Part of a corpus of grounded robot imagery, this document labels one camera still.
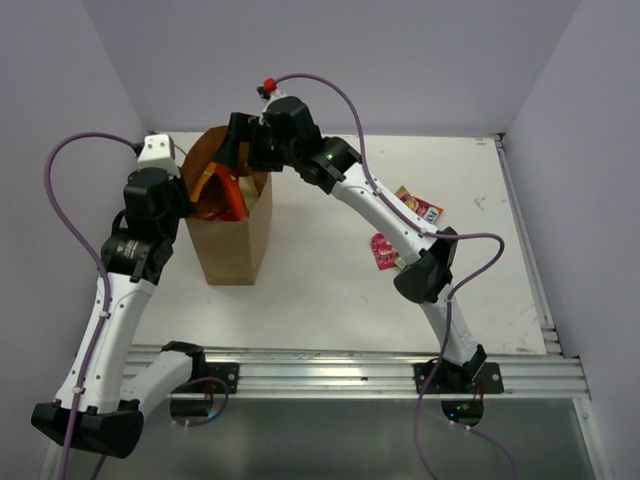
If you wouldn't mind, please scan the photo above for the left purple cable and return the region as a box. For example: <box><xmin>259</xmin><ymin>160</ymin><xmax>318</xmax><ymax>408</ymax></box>
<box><xmin>44</xmin><ymin>131</ymin><xmax>145</xmax><ymax>480</ymax></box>

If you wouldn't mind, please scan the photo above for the small pink candy packet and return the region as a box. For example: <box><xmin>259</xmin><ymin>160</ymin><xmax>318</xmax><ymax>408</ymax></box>
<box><xmin>370</xmin><ymin>233</ymin><xmax>400</xmax><ymax>270</ymax></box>

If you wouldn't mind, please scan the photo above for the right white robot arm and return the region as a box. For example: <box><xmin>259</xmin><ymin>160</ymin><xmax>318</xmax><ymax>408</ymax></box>
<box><xmin>213</xmin><ymin>96</ymin><xmax>486</xmax><ymax>393</ymax></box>

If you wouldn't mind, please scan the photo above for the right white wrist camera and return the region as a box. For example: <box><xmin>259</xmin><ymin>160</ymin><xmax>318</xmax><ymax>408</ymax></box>
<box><xmin>256</xmin><ymin>78</ymin><xmax>287</xmax><ymax>112</ymax></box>

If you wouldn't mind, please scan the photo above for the aluminium extrusion rail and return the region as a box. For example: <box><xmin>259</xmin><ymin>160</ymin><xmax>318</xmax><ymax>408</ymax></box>
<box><xmin>124</xmin><ymin>344</ymin><xmax>591</xmax><ymax>401</ymax></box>

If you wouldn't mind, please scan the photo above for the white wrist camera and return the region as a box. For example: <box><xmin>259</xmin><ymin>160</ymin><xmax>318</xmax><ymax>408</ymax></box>
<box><xmin>256</xmin><ymin>78</ymin><xmax>287</xmax><ymax>112</ymax></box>
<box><xmin>137</xmin><ymin>134</ymin><xmax>181</xmax><ymax>177</ymax></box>

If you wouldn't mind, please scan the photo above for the brown paper bag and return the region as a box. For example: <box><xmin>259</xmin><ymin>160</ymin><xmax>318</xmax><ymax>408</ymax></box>
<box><xmin>180</xmin><ymin>126</ymin><xmax>273</xmax><ymax>286</ymax></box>

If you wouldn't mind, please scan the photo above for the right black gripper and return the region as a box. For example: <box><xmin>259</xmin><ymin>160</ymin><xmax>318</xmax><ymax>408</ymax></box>
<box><xmin>212</xmin><ymin>112</ymin><xmax>299</xmax><ymax>173</ymax></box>

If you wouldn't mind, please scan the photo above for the pink silver chips bag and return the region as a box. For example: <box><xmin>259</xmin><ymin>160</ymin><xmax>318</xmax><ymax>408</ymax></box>
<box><xmin>202</xmin><ymin>210</ymin><xmax>236</xmax><ymax>221</ymax></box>

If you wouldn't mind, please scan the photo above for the colourful fruit candy packet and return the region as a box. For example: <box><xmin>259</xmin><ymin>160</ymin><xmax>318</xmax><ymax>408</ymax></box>
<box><xmin>395</xmin><ymin>186</ymin><xmax>444</xmax><ymax>224</ymax></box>

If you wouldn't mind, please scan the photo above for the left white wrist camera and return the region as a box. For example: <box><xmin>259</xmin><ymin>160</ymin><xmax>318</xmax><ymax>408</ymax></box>
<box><xmin>137</xmin><ymin>134</ymin><xmax>181</xmax><ymax>177</ymax></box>

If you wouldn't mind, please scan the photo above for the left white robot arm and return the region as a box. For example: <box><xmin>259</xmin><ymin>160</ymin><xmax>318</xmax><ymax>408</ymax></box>
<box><xmin>31</xmin><ymin>167</ymin><xmax>208</xmax><ymax>459</ymax></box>

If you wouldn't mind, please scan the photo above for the orange Kettle chips bag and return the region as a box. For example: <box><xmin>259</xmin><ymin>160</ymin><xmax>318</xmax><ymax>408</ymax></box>
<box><xmin>190</xmin><ymin>162</ymin><xmax>218</xmax><ymax>204</ymax></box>

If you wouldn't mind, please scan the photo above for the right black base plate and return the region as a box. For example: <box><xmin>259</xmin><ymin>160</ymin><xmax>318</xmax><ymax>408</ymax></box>
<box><xmin>425</xmin><ymin>360</ymin><xmax>504</xmax><ymax>394</ymax></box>

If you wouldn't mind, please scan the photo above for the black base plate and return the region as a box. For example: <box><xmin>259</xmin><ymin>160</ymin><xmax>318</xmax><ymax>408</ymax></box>
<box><xmin>425</xmin><ymin>360</ymin><xmax>504</xmax><ymax>394</ymax></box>
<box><xmin>171</xmin><ymin>362</ymin><xmax>240</xmax><ymax>395</ymax></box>

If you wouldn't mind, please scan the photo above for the cassava chips bag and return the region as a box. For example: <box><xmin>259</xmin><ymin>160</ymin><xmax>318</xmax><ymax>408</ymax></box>
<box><xmin>197</xmin><ymin>165</ymin><xmax>258</xmax><ymax>221</ymax></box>

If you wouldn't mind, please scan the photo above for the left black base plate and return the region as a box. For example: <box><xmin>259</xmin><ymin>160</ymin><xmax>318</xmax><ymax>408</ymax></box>
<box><xmin>171</xmin><ymin>362</ymin><xmax>240</xmax><ymax>395</ymax></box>

